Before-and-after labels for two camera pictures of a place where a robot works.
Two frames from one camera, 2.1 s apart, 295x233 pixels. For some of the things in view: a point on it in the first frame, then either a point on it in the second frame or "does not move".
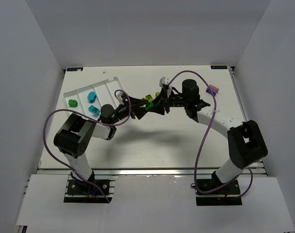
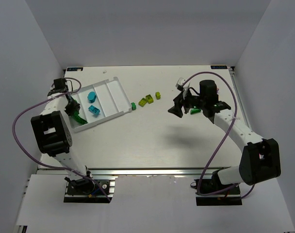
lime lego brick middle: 149,97 does not move
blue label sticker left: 74,69 does not move
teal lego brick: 94,109 does not move
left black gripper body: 132,111 to 73,108
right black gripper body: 167,102 to 182,103
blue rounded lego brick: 91,97 does not move
